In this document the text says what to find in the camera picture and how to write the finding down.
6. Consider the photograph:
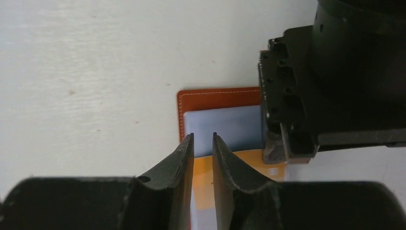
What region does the brown leather card holder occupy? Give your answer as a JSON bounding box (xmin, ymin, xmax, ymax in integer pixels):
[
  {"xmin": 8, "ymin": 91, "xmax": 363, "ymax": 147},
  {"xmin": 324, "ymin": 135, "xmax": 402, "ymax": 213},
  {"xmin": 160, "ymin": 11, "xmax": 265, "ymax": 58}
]
[{"xmin": 177, "ymin": 87, "xmax": 262, "ymax": 158}]

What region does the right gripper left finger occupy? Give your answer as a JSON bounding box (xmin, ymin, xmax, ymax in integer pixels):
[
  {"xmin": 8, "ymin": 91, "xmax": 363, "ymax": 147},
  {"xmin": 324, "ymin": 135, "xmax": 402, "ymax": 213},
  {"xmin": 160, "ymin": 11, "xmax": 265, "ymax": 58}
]
[{"xmin": 0, "ymin": 134, "xmax": 194, "ymax": 230}]

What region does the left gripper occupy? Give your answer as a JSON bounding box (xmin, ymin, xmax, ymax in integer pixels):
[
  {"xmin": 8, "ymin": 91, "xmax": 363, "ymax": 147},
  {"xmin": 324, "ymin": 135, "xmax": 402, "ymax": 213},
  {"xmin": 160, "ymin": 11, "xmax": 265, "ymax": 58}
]
[{"xmin": 258, "ymin": 0, "xmax": 406, "ymax": 164}]

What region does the orange yellow card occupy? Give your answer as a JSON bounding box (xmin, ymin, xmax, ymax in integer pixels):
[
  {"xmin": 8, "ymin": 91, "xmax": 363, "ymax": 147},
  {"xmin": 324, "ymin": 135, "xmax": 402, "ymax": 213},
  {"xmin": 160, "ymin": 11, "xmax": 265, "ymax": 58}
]
[{"xmin": 190, "ymin": 149, "xmax": 287, "ymax": 230}]

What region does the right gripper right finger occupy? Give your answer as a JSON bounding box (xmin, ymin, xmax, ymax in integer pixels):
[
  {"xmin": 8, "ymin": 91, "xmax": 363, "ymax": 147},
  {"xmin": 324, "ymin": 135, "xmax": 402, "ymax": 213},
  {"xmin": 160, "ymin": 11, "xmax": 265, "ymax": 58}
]
[{"xmin": 213, "ymin": 134, "xmax": 406, "ymax": 230}]

